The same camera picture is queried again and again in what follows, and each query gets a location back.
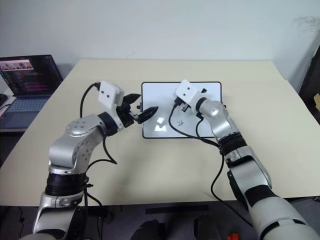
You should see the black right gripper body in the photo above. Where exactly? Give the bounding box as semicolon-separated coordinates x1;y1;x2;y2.
172;97;195;113

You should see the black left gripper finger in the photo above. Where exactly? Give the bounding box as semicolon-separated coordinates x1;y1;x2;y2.
136;106;160;124
122;93;142;105

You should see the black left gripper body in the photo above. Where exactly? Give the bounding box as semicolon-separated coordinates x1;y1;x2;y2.
116;101;139;128

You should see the black table crossbar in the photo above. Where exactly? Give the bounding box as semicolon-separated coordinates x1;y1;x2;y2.
145;204;210;215

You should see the open laptop with lit screen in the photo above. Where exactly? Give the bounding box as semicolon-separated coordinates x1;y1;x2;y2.
0;54;64;118

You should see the dark rounded shape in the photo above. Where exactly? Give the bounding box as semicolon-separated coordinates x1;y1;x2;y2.
193;213;220;240
131;219;167;240

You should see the dark furniture panel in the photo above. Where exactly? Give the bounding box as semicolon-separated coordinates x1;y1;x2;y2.
298;47;320;113

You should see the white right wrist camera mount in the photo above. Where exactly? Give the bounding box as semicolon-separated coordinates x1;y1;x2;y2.
174;79;204;107

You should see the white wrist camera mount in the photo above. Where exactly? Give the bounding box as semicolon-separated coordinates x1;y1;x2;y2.
98;80;125;129
174;79;204;107

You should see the white whiteboard with black frame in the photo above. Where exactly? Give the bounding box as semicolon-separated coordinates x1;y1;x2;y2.
141;81;223;139

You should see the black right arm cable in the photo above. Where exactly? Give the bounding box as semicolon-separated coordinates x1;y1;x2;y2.
168;99;254;227

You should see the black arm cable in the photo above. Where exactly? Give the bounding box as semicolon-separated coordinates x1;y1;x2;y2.
168;99;254;227
79;81;118;208

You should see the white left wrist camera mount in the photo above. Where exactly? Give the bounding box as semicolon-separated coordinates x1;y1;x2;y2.
98;80;125;129

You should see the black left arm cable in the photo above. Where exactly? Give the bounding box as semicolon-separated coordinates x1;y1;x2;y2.
79;81;118;208

